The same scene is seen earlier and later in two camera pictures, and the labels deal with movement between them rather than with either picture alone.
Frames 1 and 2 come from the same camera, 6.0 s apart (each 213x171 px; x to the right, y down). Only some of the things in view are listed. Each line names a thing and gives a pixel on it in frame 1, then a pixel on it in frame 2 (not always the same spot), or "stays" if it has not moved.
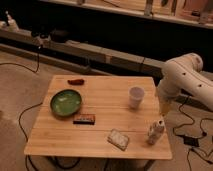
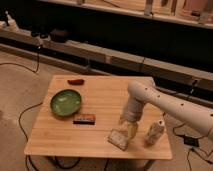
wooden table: x=101 y=116 stays
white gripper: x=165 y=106 → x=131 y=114
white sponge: x=120 y=140 stays
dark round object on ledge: x=59 y=36 stays
